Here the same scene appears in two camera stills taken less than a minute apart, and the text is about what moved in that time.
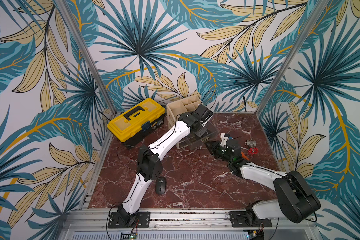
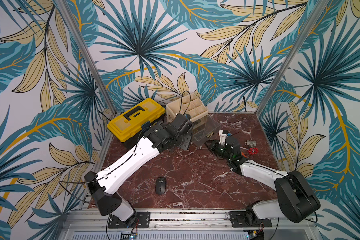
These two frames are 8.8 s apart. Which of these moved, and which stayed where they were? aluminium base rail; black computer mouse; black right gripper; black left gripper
Moved: black left gripper
Stayed: aluminium base rail; black computer mouse; black right gripper
